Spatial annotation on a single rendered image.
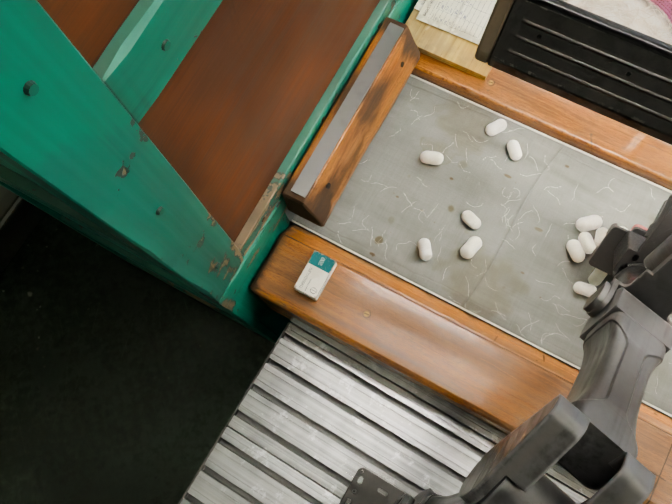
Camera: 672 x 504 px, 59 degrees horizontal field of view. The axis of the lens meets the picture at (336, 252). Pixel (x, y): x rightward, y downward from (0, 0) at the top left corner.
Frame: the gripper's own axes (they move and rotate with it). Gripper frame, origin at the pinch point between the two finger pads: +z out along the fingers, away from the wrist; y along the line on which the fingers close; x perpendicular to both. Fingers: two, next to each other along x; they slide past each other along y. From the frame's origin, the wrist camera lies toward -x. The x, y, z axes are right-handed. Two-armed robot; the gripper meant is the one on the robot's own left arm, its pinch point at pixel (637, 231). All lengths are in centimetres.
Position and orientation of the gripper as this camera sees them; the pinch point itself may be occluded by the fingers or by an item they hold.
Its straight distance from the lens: 94.1
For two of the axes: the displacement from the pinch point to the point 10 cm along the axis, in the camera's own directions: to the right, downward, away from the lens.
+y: -8.8, -4.5, 1.7
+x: -2.7, 7.6, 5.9
